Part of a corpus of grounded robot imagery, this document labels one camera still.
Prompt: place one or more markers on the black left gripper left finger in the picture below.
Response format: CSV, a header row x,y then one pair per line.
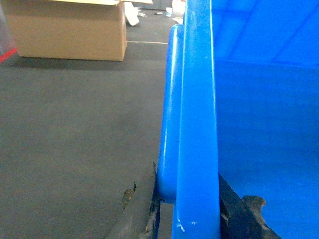
x,y
141,217

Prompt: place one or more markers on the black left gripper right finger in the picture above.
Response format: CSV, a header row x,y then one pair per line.
x,y
241,218

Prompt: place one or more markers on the large blue plastic crate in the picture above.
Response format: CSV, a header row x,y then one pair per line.
x,y
241,101

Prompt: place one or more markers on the large cardboard box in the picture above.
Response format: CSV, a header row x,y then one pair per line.
x,y
68,29

